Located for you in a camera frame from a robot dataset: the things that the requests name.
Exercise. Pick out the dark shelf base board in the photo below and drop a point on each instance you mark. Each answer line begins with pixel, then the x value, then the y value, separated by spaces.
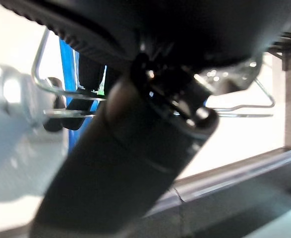
pixel 234 188

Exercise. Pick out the silver left robot leg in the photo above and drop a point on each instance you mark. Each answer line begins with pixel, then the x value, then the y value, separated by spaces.
pixel 9 138

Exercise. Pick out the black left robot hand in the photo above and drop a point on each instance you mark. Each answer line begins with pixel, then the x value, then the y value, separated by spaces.
pixel 115 161

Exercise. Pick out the blue plastic shopping basket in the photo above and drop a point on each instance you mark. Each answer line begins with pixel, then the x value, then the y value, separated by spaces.
pixel 67 62

